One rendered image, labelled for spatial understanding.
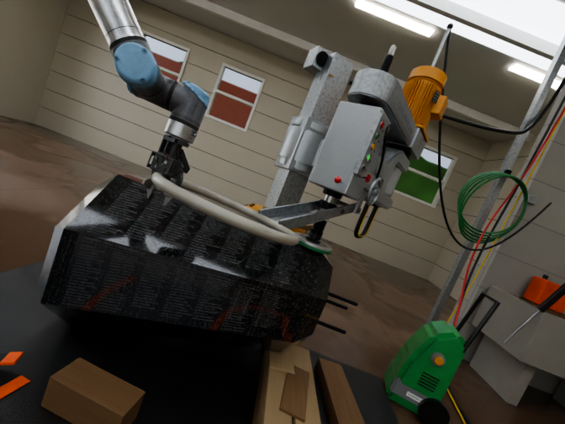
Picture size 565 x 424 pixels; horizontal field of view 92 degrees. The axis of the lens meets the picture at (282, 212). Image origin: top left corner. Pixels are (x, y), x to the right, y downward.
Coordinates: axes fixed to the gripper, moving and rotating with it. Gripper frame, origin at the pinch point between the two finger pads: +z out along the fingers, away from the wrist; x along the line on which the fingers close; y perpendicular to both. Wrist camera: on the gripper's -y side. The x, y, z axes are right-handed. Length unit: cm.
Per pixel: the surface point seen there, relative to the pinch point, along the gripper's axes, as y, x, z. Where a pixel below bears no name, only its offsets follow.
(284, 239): 13.1, 43.3, -5.9
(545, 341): -154, 269, 10
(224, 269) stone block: -27.2, 24.1, 21.7
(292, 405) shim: -25, 72, 61
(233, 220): 22.7, 30.7, -6.5
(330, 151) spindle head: -48, 46, -45
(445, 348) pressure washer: -88, 157, 31
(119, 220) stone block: -22.9, -24.1, 19.6
